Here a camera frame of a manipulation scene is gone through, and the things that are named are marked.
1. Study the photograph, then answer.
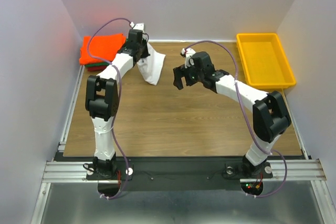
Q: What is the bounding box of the purple cable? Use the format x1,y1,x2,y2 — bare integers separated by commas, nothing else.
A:
87,18,136,200
182,40,288,198

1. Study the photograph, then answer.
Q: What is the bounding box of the orange folded t shirt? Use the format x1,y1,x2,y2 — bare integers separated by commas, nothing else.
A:
79,34,126,65

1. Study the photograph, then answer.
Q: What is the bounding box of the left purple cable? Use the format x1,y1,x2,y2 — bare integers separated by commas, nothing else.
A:
87,18,136,200

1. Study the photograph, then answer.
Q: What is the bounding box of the white t shirt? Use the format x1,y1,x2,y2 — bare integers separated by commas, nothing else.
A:
137,43,166,86

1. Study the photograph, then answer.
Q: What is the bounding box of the yellow plastic tray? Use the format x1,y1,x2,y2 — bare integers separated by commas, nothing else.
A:
236,33,296,90

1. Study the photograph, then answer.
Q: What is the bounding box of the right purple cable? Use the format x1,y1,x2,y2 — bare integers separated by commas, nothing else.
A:
182,40,288,198

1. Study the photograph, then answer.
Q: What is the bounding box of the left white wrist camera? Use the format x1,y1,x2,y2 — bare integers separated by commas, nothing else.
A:
130,22,145,32

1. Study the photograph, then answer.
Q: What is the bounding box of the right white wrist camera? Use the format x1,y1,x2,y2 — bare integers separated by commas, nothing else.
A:
181,48,196,68

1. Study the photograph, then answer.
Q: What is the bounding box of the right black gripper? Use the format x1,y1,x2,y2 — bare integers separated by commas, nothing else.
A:
172,61,203,90

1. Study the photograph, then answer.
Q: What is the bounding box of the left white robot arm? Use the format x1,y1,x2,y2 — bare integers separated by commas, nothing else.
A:
83,29,149,180

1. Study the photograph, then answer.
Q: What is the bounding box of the red folded t shirt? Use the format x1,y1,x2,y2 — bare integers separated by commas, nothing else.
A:
87,65,107,72

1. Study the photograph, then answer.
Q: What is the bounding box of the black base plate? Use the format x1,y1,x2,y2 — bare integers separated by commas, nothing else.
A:
83,156,273,194

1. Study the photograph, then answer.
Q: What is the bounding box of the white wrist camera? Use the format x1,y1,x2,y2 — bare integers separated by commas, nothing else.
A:
130,22,145,32
181,48,196,68

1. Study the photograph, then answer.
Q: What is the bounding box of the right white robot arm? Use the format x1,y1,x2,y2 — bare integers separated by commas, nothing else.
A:
173,49,291,177

